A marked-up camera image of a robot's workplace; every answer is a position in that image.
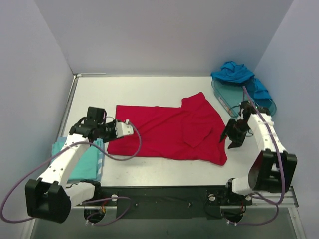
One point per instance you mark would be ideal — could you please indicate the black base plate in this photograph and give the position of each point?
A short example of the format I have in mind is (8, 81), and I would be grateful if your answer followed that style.
(167, 202)

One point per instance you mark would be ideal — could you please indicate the folded light blue shirt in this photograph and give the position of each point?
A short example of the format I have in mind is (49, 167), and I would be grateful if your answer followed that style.
(101, 159)

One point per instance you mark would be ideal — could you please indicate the red polo shirt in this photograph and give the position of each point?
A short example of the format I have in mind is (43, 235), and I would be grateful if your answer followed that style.
(189, 132)

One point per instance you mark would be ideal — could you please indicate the folded teal shirt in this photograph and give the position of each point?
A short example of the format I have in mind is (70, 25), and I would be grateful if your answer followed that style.
(82, 161)

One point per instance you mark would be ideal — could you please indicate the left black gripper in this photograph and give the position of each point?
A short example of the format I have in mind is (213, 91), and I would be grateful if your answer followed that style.
(108, 132)

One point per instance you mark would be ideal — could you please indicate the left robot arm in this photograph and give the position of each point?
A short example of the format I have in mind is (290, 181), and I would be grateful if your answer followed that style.
(48, 197)

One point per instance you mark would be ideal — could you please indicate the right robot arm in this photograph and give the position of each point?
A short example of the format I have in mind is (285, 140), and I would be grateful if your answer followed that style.
(273, 169)

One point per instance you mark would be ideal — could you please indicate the aluminium front rail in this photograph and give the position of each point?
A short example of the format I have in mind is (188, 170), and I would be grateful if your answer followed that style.
(274, 199)

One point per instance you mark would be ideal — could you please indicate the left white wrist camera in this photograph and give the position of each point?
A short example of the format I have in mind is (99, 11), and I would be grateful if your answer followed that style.
(123, 129)

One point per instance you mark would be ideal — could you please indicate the blue t shirt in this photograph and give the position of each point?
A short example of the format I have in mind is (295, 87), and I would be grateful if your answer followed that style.
(239, 75)

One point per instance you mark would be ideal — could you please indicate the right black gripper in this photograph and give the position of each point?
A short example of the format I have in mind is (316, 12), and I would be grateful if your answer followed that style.
(234, 132)

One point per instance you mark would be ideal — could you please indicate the teal plastic basket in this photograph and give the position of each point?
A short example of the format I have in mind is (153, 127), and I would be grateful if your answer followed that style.
(230, 95)

